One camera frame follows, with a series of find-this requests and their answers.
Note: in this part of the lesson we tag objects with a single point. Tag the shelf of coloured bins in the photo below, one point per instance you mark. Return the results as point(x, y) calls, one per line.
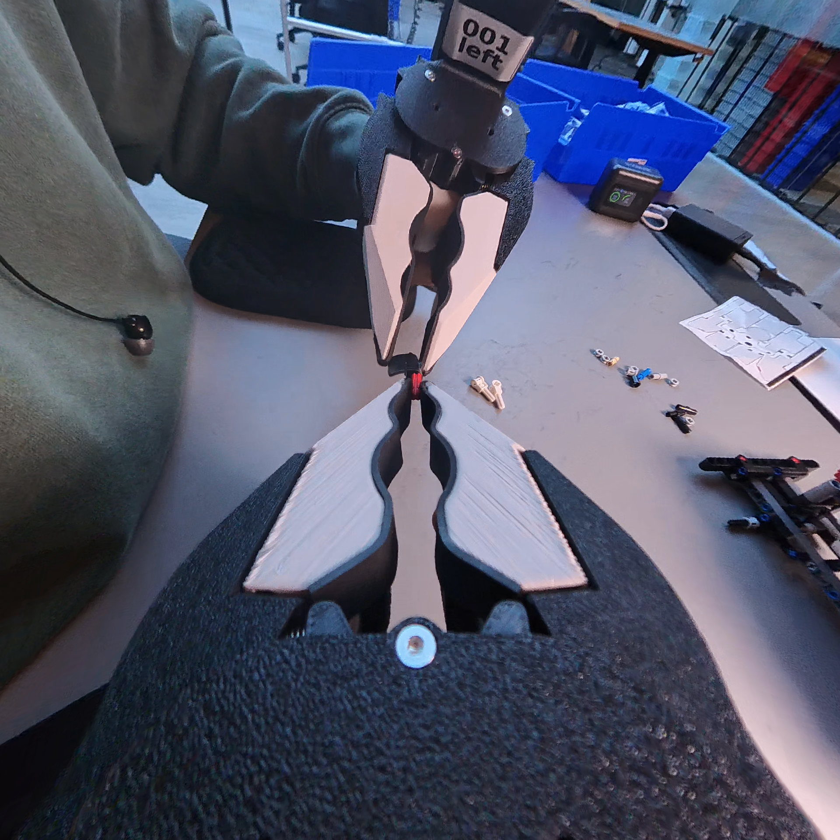
point(794, 111)

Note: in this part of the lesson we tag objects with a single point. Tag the wooden background table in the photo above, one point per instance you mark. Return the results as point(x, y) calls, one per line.
point(643, 29)

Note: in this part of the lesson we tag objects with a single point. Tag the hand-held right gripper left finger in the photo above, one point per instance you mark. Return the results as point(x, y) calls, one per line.
point(321, 518)

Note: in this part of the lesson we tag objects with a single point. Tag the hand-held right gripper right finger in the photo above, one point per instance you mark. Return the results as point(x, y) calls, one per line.
point(518, 518)

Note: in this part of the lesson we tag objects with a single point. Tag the blue plastic bin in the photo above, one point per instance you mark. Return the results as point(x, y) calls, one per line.
point(636, 148)
point(354, 65)
point(544, 124)
point(577, 82)

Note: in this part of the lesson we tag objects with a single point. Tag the black lego connector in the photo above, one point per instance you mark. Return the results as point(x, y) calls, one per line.
point(403, 363)

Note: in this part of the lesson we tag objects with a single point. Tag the white sticker sheet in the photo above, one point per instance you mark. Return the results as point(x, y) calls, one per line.
point(748, 338)

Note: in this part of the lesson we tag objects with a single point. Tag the white lego monster truck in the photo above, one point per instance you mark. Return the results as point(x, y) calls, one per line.
point(774, 485)

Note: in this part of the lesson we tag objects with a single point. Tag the cluster of small lego pieces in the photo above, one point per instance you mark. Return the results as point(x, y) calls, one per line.
point(633, 377)

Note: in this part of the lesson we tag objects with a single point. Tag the black box green mark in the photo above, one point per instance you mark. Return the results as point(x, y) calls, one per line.
point(623, 190)

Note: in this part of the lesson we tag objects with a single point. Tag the white lego connector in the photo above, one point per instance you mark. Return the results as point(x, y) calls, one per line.
point(497, 395)
point(479, 385)

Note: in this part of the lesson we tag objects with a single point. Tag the person's green sweatshirt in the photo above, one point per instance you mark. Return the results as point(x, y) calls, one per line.
point(79, 328)

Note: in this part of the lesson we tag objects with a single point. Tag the black power adapter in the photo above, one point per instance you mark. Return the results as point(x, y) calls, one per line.
point(709, 233)

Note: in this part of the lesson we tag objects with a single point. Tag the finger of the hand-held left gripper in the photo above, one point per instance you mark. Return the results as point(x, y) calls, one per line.
point(479, 256)
point(387, 229)

